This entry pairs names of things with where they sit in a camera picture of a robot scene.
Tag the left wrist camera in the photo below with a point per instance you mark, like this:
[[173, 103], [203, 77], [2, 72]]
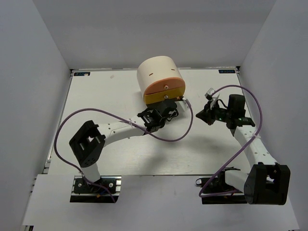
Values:
[[182, 106]]

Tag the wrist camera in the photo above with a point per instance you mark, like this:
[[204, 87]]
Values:
[[182, 106], [212, 96]]

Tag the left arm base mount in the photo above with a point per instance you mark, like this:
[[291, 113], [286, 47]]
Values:
[[82, 192]]

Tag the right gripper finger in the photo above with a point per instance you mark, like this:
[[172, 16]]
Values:
[[209, 120], [206, 113]]

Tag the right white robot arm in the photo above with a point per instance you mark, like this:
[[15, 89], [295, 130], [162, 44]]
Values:
[[267, 182]]

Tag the orange drawer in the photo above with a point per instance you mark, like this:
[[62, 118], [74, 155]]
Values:
[[165, 84]]

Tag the right blue table label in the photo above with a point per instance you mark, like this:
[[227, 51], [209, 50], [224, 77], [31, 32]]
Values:
[[226, 71]]

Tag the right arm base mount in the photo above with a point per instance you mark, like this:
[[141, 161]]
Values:
[[217, 186]]

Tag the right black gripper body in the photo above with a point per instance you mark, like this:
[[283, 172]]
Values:
[[221, 114]]

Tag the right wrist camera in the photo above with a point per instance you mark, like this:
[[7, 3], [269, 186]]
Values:
[[212, 96]]

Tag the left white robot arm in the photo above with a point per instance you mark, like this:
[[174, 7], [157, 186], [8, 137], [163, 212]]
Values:
[[89, 141]]

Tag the blue table label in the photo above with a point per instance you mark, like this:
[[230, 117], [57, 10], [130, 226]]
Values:
[[81, 74], [226, 71]]

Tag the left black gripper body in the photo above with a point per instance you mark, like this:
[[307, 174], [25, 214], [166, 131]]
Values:
[[175, 112]]

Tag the cream round drawer box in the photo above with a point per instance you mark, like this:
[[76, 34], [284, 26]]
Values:
[[154, 69]]

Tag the left blue table label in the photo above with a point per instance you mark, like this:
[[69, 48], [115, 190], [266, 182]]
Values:
[[81, 74]]

